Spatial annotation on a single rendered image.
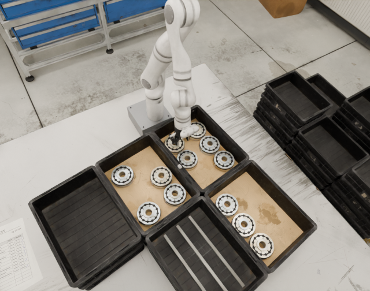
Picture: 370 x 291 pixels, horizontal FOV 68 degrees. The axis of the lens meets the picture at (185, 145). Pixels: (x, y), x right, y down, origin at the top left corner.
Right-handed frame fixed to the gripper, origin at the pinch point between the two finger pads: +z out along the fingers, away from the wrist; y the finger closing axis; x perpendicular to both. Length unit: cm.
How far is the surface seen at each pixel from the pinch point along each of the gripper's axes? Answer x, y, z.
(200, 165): 14.0, -2.1, 5.6
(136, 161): -3.0, 24.5, 4.2
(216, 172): 21.4, -6.8, 6.0
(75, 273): 30, 67, 5
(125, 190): 7.8, 35.3, 4.4
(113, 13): -181, -32, 42
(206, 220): 38.5, 10.5, 6.4
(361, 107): 19, -147, 44
